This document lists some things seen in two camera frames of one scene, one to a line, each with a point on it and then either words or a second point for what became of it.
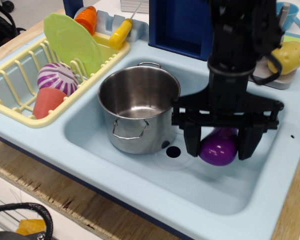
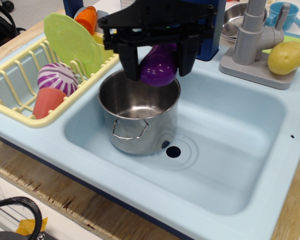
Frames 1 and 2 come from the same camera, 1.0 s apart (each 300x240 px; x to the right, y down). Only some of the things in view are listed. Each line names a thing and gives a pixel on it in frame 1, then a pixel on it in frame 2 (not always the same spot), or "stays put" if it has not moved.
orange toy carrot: [87, 16] stays put
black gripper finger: [248, 138] → [187, 51]
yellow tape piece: [29, 226] stays put
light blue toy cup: [292, 12] stays put
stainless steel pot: [137, 102] stays put
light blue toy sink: [240, 200] stays put
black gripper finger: [192, 135] → [129, 58]
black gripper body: [226, 102] → [180, 23]
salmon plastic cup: [47, 99] stays put
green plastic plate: [71, 40] stays put
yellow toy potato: [290, 55] stays put
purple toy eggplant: [219, 147] → [159, 68]
